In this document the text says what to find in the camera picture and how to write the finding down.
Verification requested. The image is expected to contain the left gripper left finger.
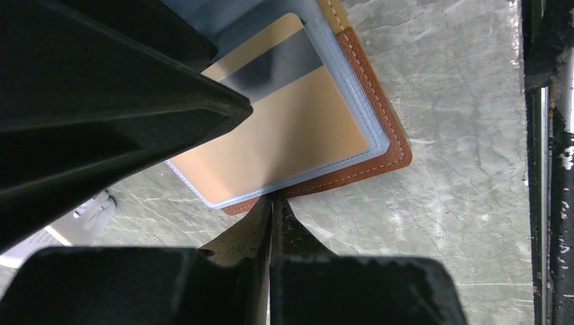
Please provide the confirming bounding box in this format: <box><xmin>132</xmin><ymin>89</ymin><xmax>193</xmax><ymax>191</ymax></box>
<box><xmin>1</xmin><ymin>196</ymin><xmax>273</xmax><ymax>324</ymax></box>

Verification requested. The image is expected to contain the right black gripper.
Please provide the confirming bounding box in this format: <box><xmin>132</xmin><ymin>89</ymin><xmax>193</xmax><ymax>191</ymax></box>
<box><xmin>1</xmin><ymin>1</ymin><xmax>252</xmax><ymax>251</ymax></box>

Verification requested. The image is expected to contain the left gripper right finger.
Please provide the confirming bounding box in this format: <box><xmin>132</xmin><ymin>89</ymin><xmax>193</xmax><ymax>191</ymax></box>
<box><xmin>270</xmin><ymin>194</ymin><xmax>467</xmax><ymax>324</ymax></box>

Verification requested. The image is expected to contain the gold credit card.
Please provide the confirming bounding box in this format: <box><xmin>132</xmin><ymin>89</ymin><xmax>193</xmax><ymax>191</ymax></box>
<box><xmin>170</xmin><ymin>13</ymin><xmax>369</xmax><ymax>209</ymax></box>

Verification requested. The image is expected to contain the brown leather card holder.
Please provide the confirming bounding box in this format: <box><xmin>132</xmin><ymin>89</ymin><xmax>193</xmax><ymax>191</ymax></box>
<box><xmin>168</xmin><ymin>1</ymin><xmax>412</xmax><ymax>215</ymax></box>

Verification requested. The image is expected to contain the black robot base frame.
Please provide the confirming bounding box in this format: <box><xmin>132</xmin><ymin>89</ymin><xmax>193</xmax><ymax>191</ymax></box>
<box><xmin>522</xmin><ymin>1</ymin><xmax>573</xmax><ymax>324</ymax></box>

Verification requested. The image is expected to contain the white plastic basket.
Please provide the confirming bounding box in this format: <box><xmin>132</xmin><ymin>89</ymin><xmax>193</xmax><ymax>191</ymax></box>
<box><xmin>1</xmin><ymin>191</ymin><xmax>116</xmax><ymax>269</ymax></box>

